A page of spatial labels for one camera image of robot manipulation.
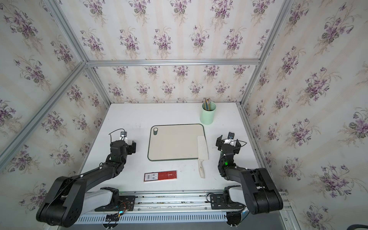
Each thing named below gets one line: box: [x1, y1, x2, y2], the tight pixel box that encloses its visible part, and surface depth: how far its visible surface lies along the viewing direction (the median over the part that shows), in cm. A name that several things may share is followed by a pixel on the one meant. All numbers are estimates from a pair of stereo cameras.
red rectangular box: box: [143, 170, 178, 182], surface depth 83 cm
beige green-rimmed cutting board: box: [147, 123, 205, 161], surface depth 99 cm
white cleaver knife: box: [197, 135, 210, 179], surface depth 92 cm
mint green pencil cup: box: [199, 101, 217, 125], surface depth 104 cm
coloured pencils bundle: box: [203, 97, 211, 111], surface depth 101 cm
